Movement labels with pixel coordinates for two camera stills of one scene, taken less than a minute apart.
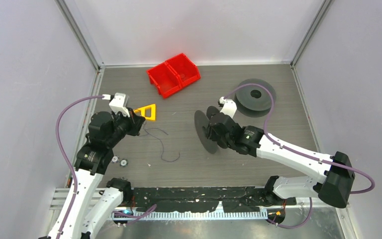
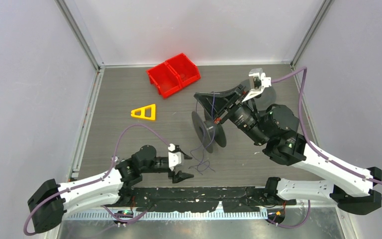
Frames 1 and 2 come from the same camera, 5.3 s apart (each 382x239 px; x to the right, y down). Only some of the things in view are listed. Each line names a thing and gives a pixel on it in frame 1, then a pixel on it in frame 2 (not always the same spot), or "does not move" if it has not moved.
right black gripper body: (212, 135) to (238, 107)
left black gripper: (135, 121) to (179, 176)
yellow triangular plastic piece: (153, 112) does not move
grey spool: (201, 120) does not move
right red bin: (187, 71) does not move
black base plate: (244, 199) does not move
